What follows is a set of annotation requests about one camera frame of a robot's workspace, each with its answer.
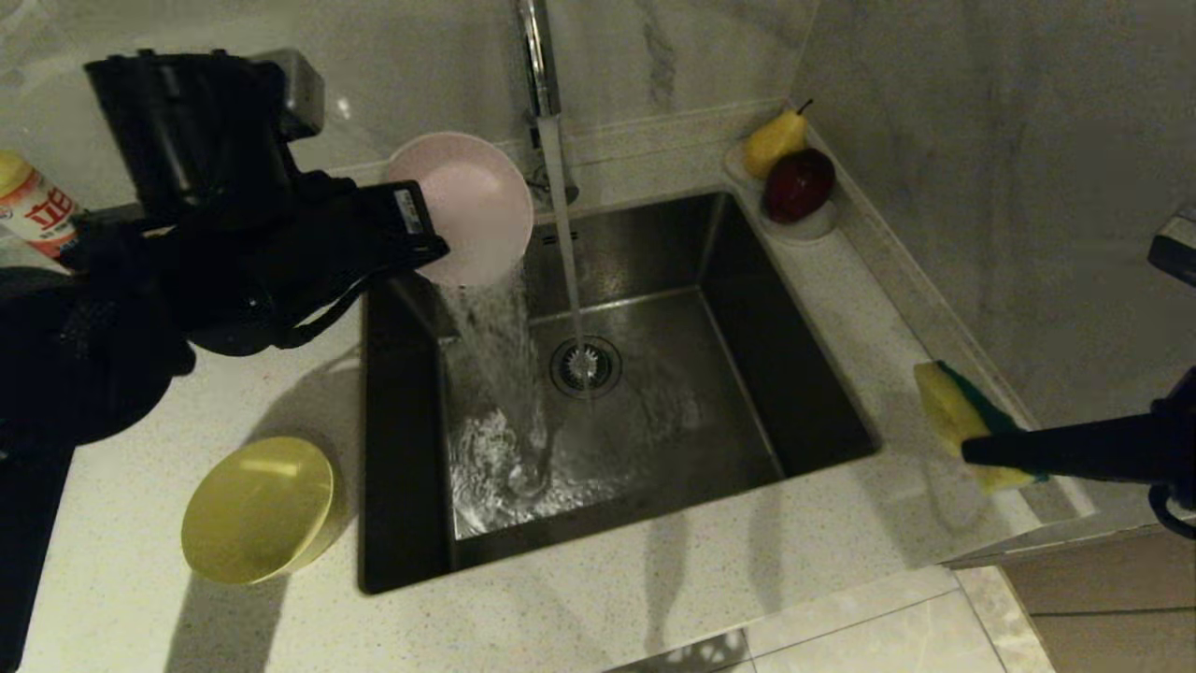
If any pink plastic bowl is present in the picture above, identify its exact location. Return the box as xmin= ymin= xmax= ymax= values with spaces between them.
xmin=385 ymin=133 xmax=535 ymax=288

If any yellow green sponge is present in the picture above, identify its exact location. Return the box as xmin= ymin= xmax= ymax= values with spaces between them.
xmin=914 ymin=360 xmax=1049 ymax=494

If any chrome faucet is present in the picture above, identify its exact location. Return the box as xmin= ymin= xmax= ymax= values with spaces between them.
xmin=509 ymin=0 xmax=580 ymax=208

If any yellow plastic bowl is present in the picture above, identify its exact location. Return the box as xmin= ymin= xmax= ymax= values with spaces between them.
xmin=180 ymin=437 xmax=335 ymax=586

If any yellow dish soap bottle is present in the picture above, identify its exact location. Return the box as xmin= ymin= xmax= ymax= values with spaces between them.
xmin=0 ymin=150 xmax=83 ymax=260

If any stainless steel sink basin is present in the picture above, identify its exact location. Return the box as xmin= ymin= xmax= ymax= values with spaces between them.
xmin=358 ymin=190 xmax=881 ymax=595

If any round metal drain strainer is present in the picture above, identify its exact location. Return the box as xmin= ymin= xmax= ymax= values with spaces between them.
xmin=549 ymin=336 xmax=623 ymax=401

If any yellow pear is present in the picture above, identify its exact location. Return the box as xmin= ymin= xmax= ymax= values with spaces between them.
xmin=743 ymin=101 xmax=812 ymax=181

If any dark red apple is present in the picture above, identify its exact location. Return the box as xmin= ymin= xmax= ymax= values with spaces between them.
xmin=762 ymin=149 xmax=835 ymax=225

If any black induction cooktop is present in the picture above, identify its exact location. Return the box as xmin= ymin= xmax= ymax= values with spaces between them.
xmin=0 ymin=449 xmax=76 ymax=673

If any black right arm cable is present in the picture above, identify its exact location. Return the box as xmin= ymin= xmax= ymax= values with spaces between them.
xmin=1147 ymin=481 xmax=1196 ymax=541

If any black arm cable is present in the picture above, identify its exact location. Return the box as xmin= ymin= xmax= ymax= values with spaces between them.
xmin=1147 ymin=481 xmax=1196 ymax=541
xmin=271 ymin=271 xmax=393 ymax=351

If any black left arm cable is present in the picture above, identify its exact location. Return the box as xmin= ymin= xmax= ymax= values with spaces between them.
xmin=271 ymin=271 xmax=393 ymax=351

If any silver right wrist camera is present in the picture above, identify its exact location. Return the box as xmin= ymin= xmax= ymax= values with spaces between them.
xmin=1147 ymin=210 xmax=1196 ymax=289

